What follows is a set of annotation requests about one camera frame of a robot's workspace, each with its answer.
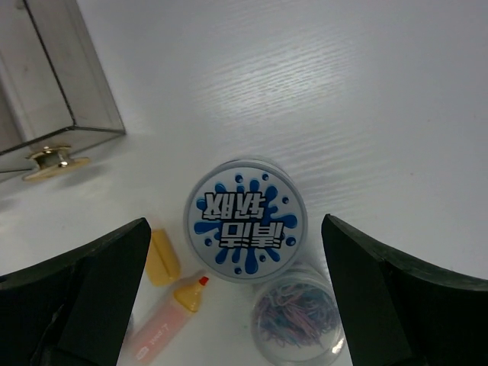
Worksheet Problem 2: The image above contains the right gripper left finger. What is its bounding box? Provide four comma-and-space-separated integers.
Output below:
1, 217, 151, 365

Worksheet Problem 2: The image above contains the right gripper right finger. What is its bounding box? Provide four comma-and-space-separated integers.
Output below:
321, 214, 487, 365

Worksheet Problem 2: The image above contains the yellow highlighter cap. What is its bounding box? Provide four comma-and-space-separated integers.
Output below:
145, 229, 181, 287

